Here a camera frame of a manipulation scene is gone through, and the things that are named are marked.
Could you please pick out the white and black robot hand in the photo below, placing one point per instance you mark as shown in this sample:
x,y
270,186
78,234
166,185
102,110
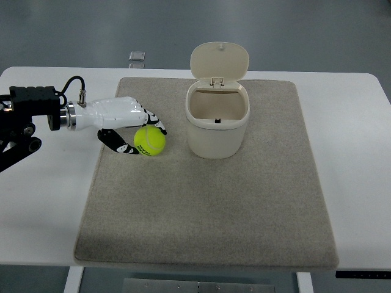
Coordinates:
x,y
108,115

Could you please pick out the yellow tennis ball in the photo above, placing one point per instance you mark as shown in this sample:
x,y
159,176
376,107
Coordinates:
x,y
149,140

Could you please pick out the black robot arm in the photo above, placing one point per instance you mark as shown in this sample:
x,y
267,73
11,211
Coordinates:
x,y
21,105

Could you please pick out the clear floor plate lower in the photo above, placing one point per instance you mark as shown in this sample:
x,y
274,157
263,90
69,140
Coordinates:
x,y
137,65

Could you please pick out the clear floor plate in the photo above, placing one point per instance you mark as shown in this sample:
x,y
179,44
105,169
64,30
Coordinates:
x,y
138,56
137,65

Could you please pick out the clear floor plate upper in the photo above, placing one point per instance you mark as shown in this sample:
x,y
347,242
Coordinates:
x,y
138,56

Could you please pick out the beige lidded plastic bin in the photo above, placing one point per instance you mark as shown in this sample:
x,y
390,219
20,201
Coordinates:
x,y
217,105

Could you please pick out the white table leg left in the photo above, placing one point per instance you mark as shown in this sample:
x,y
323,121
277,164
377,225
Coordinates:
x,y
74,279

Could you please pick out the white table leg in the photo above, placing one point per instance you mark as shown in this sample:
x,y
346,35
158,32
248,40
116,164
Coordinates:
x,y
74,279
305,284

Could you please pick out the grey fabric mat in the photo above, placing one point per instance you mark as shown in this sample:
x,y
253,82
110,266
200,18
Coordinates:
x,y
263,207

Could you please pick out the white table leg right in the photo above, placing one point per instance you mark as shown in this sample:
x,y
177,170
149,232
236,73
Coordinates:
x,y
305,284

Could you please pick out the black table control panel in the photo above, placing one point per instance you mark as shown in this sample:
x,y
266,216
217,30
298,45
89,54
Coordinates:
x,y
363,275

